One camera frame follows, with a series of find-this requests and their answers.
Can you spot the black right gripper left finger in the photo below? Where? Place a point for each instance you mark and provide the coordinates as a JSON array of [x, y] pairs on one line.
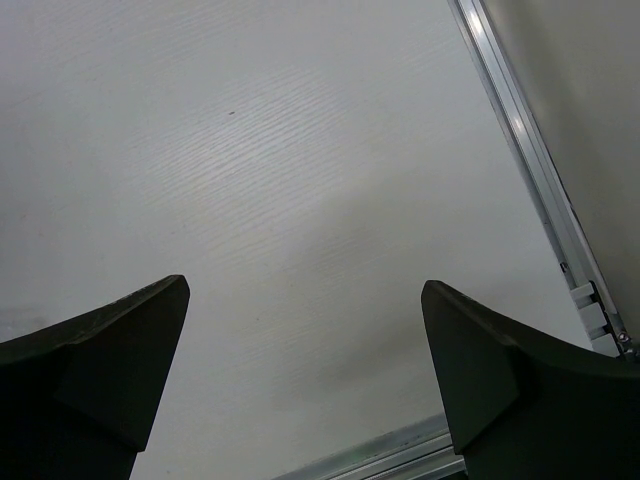
[[79, 398]]

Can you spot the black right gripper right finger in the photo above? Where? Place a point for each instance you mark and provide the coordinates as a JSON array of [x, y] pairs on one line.
[[521, 404]]

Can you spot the aluminium table edge rail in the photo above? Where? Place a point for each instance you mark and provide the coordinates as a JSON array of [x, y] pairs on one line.
[[425, 450]]

